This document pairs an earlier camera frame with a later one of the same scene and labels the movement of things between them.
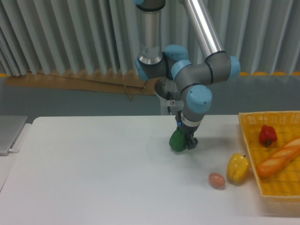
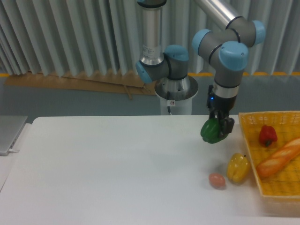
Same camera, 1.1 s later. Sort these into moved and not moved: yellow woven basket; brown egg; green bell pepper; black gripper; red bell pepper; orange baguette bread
Moved: green bell pepper; black gripper
Not moved: orange baguette bread; red bell pepper; brown egg; yellow woven basket
